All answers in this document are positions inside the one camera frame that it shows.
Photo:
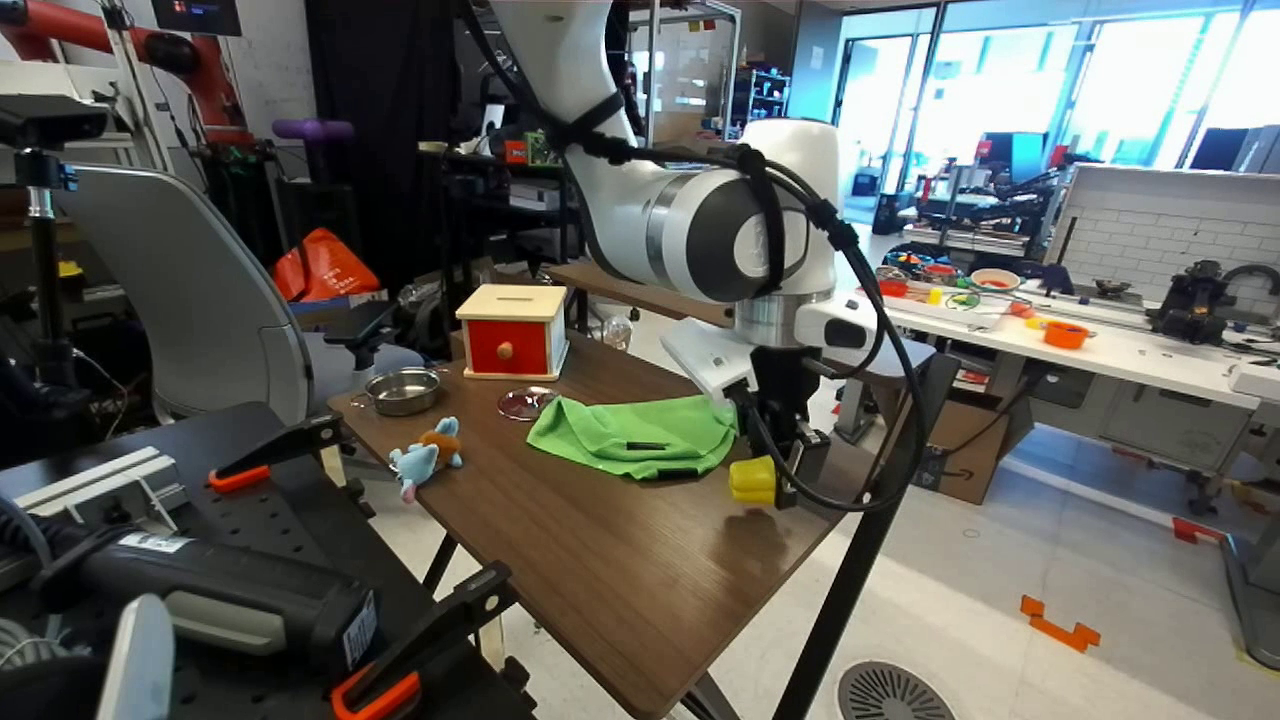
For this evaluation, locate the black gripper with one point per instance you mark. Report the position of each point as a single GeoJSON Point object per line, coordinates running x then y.
{"type": "Point", "coordinates": [789, 386]}

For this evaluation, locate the red robot arm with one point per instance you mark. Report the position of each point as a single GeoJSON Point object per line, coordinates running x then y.
{"type": "Point", "coordinates": [95, 34]}

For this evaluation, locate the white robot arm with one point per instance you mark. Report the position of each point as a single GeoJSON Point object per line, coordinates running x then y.
{"type": "Point", "coordinates": [692, 227]}

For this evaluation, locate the black slanted stand pole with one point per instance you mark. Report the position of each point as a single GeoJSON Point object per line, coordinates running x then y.
{"type": "Point", "coordinates": [864, 534]}

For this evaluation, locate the green cloth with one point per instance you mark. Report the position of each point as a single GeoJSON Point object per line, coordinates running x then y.
{"type": "Point", "coordinates": [635, 432]}

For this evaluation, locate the large brown cardboard box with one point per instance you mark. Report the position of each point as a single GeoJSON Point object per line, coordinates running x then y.
{"type": "Point", "coordinates": [962, 440]}

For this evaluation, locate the round floor drain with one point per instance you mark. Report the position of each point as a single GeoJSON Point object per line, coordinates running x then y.
{"type": "Point", "coordinates": [889, 692]}

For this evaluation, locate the wooden box with red drawer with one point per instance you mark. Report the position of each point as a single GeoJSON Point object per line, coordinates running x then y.
{"type": "Point", "coordinates": [512, 334]}

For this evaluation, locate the orange bowl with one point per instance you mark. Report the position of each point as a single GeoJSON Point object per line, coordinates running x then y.
{"type": "Point", "coordinates": [1067, 334]}

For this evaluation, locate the long white work table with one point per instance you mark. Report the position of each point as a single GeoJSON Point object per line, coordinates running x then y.
{"type": "Point", "coordinates": [1121, 354]}

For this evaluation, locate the blue plush toy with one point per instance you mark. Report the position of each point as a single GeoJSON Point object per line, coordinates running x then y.
{"type": "Point", "coordinates": [425, 462]}

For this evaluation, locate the stainless steel pot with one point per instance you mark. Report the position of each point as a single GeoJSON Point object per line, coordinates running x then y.
{"type": "Point", "coordinates": [404, 389]}

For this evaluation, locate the white pegboard panel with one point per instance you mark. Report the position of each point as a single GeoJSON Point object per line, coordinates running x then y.
{"type": "Point", "coordinates": [1161, 227]}

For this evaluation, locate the black machine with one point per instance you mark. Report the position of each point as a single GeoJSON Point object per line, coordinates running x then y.
{"type": "Point", "coordinates": [1200, 300]}

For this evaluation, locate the orange bag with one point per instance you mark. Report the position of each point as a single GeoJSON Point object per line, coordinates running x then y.
{"type": "Point", "coordinates": [323, 265]}

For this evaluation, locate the grey office chair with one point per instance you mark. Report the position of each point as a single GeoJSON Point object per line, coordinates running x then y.
{"type": "Point", "coordinates": [201, 300]}

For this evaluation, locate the black perforated workbench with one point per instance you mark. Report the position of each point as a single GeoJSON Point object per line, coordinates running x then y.
{"type": "Point", "coordinates": [175, 562]}

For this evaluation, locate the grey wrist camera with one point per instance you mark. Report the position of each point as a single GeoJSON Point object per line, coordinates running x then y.
{"type": "Point", "coordinates": [707, 357]}

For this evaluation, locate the black tripod with camera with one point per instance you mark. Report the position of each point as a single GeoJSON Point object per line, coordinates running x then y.
{"type": "Point", "coordinates": [40, 201]}

